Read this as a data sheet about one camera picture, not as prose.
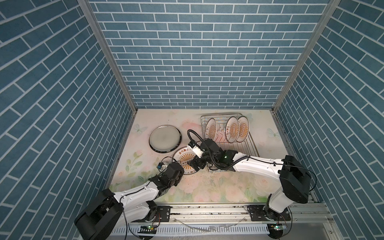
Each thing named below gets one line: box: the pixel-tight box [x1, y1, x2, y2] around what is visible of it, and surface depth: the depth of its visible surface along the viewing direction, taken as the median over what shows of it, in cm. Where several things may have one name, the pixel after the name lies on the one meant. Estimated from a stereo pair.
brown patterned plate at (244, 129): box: [236, 115, 250, 143], surface depth 98 cm
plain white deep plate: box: [149, 125, 182, 154], surface depth 101 cm
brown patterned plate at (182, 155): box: [172, 146, 197, 175], surface depth 95 cm
